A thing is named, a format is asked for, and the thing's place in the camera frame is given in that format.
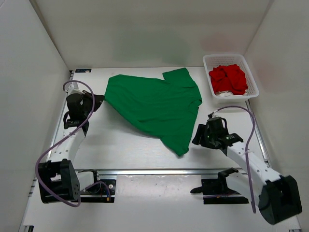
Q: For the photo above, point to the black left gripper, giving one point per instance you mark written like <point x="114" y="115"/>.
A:
<point x="98" y="99"/>

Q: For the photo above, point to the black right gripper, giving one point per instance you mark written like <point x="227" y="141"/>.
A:
<point x="199" y="139"/>

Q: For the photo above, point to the green t shirt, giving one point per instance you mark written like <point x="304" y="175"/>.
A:
<point x="163" y="108"/>

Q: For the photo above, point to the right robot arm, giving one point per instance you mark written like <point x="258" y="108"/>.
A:
<point x="276" y="196"/>

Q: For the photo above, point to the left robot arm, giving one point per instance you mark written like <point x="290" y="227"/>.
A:
<point x="58" y="180"/>

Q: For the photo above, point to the blue white label sticker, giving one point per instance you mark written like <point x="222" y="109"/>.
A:
<point x="83" y="70"/>

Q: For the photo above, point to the white cloth in basket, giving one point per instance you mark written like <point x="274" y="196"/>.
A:
<point x="227" y="94"/>

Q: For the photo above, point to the red t shirt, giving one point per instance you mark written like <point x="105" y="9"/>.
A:
<point x="228" y="78"/>

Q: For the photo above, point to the white plastic basket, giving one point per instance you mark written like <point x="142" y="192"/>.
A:
<point x="215" y="60"/>

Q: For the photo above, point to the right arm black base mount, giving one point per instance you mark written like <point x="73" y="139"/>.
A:
<point x="216" y="191"/>

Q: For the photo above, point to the aluminium table edge rail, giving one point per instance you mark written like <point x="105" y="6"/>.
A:
<point x="153" y="171"/>

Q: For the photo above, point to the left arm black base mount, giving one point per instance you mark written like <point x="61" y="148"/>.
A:
<point x="96" y="186"/>

